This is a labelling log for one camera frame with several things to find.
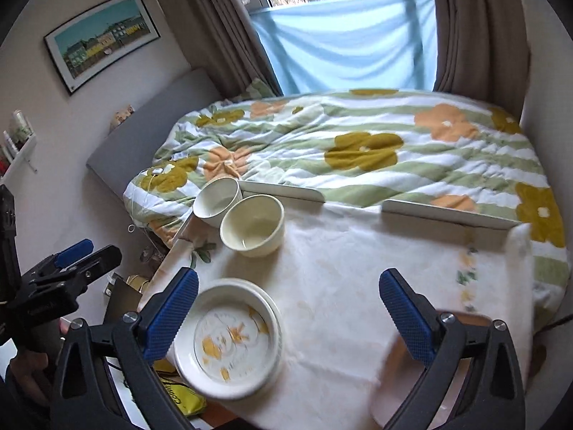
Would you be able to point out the floral white tablecloth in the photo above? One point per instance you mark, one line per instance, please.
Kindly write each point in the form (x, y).
(340, 268)

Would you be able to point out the framed picture of houses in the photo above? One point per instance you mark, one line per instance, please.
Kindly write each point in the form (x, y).
(100, 38)

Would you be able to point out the yellow snack packet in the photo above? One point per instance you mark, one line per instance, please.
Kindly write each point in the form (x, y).
(183, 394)

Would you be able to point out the small plush toy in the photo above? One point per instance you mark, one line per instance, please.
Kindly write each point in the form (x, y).
(121, 118)

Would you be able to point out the white bottle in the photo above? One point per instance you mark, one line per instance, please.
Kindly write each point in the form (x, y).
(20, 127)

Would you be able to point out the white plate with yellow print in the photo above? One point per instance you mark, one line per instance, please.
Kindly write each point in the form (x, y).
(224, 340)

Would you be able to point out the person's left hand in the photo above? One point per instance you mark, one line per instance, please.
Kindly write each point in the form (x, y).
(29, 369)

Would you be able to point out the brown curtain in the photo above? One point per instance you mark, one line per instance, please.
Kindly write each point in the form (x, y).
(474, 31)
(215, 31)

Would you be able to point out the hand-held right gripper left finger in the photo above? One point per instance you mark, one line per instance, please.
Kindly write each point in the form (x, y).
(172, 316)

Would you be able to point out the white bowl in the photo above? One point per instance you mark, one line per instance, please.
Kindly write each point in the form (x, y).
(215, 204)

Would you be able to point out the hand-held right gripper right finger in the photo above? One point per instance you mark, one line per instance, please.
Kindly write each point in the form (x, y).
(405, 316)

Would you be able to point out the cream bowl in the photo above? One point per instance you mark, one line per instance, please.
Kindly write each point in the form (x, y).
(250, 228)

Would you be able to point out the striped pillow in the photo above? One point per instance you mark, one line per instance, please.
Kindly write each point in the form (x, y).
(253, 90)

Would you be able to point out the floral striped blanket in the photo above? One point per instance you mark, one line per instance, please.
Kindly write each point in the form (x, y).
(358, 143)

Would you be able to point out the grey padded headboard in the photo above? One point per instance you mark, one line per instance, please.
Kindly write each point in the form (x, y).
(134, 143)

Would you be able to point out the white wall shelf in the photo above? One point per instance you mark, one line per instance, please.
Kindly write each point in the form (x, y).
(22, 156)

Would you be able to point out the light blue cloth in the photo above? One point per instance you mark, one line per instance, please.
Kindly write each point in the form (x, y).
(344, 49)

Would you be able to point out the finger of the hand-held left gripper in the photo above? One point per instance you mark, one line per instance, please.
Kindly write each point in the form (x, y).
(98, 264)
(74, 251)

